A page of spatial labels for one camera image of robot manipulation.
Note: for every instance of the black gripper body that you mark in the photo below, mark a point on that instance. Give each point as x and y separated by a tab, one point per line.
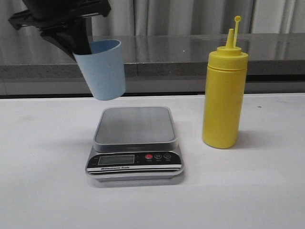
58	14

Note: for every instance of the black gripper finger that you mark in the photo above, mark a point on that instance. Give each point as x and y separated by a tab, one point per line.
71	37

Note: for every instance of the light blue plastic cup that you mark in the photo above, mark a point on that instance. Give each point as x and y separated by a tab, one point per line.
103	69

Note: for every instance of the yellow squeeze bottle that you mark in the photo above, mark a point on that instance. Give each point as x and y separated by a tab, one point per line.
224	92

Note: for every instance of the silver digital kitchen scale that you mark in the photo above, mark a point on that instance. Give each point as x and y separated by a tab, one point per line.
135	146

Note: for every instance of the grey stone countertop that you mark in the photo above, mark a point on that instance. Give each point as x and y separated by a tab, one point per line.
272	57

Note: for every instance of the grey pleated curtain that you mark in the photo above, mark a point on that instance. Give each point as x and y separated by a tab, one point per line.
198	17

